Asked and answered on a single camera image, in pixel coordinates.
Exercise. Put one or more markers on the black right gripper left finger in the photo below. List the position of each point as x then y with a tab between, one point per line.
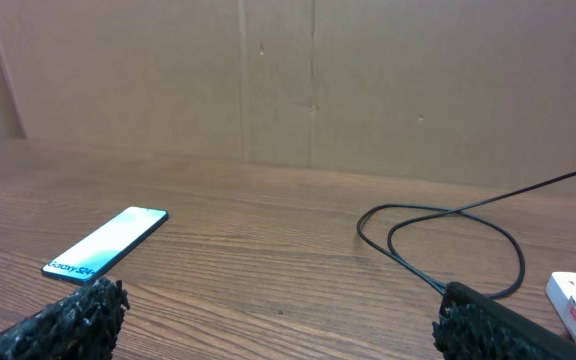
82	326

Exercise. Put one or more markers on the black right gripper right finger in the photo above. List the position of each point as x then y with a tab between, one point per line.
472	326

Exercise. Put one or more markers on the Galaxy S24 smartphone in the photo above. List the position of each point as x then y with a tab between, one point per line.
94	255

